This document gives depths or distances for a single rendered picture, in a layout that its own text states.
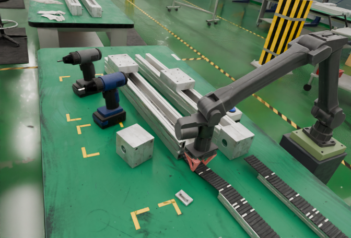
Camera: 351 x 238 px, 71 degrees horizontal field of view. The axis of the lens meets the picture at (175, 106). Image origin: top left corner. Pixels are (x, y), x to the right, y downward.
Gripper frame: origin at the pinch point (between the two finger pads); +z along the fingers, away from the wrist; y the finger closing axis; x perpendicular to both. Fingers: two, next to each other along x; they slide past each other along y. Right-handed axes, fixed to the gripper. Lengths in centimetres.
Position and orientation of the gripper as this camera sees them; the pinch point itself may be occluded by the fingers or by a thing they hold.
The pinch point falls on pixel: (198, 166)
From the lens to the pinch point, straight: 92.2
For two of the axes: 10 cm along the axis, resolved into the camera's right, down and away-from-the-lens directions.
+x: 5.7, 4.6, -6.8
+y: -8.2, 2.2, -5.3
